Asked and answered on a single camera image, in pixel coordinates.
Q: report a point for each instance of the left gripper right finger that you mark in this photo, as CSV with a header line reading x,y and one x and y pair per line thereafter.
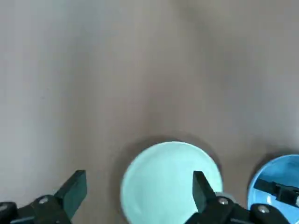
x,y
203,191

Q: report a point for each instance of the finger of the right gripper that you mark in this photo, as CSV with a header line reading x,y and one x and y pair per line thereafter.
x,y
283,192

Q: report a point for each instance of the green plate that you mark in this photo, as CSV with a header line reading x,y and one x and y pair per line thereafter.
x,y
161,177

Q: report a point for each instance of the blue plate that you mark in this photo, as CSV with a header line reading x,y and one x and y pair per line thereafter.
x,y
280,168

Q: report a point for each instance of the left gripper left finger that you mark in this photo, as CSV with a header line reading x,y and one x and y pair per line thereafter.
x,y
70,193

